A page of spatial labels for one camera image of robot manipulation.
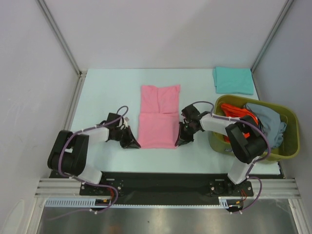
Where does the grey blue t shirt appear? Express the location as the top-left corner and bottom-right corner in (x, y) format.
(245, 103), (287, 149)

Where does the grey slotted cable duct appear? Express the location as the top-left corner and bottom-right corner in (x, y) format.
(44, 197), (240, 209)

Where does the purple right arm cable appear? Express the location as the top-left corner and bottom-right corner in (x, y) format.
(192, 101), (272, 214)

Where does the pink t shirt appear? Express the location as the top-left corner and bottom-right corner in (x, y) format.
(138, 85), (180, 149)

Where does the aluminium corner post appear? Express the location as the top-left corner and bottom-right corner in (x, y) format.
(35, 0), (82, 78)
(251, 0), (295, 73)

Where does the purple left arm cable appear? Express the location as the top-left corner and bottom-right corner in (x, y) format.
(58, 105), (130, 215)

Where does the olive green plastic basket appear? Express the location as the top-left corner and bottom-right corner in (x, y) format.
(208, 95), (300, 162)

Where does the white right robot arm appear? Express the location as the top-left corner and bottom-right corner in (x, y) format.
(175, 103), (271, 195)

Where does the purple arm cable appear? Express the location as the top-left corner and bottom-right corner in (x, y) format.
(192, 101), (272, 214)
(58, 105), (130, 215)

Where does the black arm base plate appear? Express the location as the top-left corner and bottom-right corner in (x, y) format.
(48, 170), (254, 206)

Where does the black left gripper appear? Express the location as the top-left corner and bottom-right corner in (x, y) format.
(113, 126), (140, 149)

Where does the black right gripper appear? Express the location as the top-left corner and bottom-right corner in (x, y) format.
(176, 121), (199, 147)

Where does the folded teal t shirt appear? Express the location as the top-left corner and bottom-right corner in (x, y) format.
(213, 66), (254, 95)

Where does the right aluminium corner post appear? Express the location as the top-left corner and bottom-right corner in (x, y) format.
(251, 0), (295, 73)

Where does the orange t shirt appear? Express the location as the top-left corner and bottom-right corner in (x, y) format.
(220, 102), (259, 143)

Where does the left aluminium corner post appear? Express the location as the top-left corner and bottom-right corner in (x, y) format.
(35, 0), (82, 78)

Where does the aluminium frame rail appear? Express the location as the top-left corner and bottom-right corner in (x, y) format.
(35, 178), (301, 199)

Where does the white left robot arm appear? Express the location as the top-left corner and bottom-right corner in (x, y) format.
(47, 113), (141, 195)

